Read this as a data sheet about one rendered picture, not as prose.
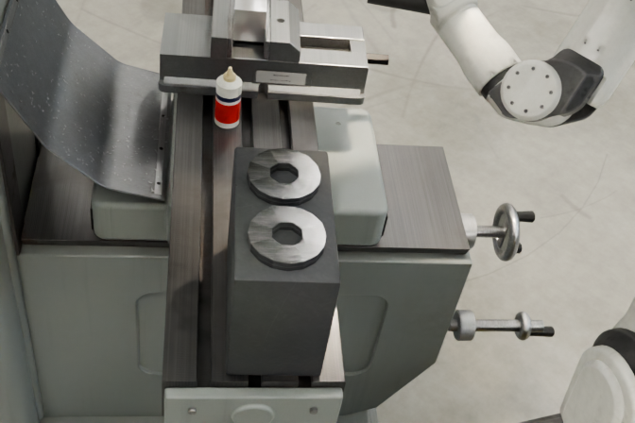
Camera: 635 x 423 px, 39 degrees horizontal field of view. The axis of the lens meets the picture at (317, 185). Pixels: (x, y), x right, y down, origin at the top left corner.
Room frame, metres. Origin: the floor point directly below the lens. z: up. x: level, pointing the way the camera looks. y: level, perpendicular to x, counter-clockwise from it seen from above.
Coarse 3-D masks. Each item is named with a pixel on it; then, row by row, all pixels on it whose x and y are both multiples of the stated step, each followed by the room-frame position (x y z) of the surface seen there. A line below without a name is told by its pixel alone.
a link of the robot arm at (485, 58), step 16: (464, 16) 1.05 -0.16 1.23; (480, 16) 1.05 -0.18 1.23; (448, 32) 1.04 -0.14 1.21; (464, 32) 1.03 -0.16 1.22; (480, 32) 1.03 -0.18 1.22; (496, 32) 1.04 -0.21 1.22; (464, 48) 1.01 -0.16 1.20; (480, 48) 1.01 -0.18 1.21; (496, 48) 1.01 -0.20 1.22; (464, 64) 1.00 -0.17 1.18; (480, 64) 0.99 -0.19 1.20; (496, 64) 0.98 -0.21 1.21; (512, 64) 0.99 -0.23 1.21; (480, 80) 0.98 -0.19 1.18; (496, 80) 0.97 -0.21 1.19; (496, 96) 0.94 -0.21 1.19
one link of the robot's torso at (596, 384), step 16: (592, 352) 0.67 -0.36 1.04; (608, 352) 0.65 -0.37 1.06; (576, 368) 0.67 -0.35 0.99; (592, 368) 0.65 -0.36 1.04; (608, 368) 0.64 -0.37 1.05; (624, 368) 0.63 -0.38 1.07; (576, 384) 0.65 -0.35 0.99; (592, 384) 0.64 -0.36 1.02; (608, 384) 0.62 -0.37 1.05; (624, 384) 0.61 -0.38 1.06; (576, 400) 0.64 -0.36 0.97; (592, 400) 0.63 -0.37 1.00; (608, 400) 0.61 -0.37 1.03; (624, 400) 0.60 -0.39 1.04; (576, 416) 0.63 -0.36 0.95; (592, 416) 0.61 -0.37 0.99; (608, 416) 0.60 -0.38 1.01; (624, 416) 0.59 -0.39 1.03
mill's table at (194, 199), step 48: (192, 0) 1.43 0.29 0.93; (288, 0) 1.48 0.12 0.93; (192, 96) 1.14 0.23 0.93; (192, 144) 1.03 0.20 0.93; (240, 144) 1.05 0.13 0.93; (288, 144) 1.09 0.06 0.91; (192, 192) 0.92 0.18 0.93; (192, 240) 0.83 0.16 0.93; (192, 288) 0.75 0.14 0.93; (192, 336) 0.67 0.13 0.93; (336, 336) 0.71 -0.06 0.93; (192, 384) 0.60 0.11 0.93; (240, 384) 0.62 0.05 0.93; (288, 384) 0.63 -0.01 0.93; (336, 384) 0.64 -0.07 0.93
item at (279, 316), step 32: (256, 160) 0.80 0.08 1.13; (288, 160) 0.81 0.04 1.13; (320, 160) 0.84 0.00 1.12; (256, 192) 0.75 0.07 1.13; (288, 192) 0.76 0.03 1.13; (320, 192) 0.78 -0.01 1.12; (256, 224) 0.70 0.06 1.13; (288, 224) 0.71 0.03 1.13; (320, 224) 0.71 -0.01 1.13; (256, 256) 0.66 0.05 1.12; (288, 256) 0.66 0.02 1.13; (320, 256) 0.68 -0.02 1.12; (256, 288) 0.62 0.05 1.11; (288, 288) 0.63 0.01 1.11; (320, 288) 0.64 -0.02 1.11; (256, 320) 0.62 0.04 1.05; (288, 320) 0.63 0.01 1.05; (320, 320) 0.64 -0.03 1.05; (256, 352) 0.63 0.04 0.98; (288, 352) 0.63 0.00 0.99; (320, 352) 0.64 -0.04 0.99
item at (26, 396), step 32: (0, 0) 1.07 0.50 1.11; (0, 96) 0.97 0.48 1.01; (0, 128) 0.94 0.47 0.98; (0, 160) 0.93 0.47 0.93; (32, 160) 1.13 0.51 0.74; (0, 192) 0.92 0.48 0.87; (0, 224) 0.91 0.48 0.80; (0, 256) 0.90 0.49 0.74; (0, 288) 0.89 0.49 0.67; (0, 320) 0.88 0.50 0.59; (0, 352) 0.87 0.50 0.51; (32, 352) 0.93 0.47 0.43; (0, 384) 0.86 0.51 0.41; (32, 384) 0.91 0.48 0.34; (0, 416) 0.86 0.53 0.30; (32, 416) 0.89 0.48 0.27
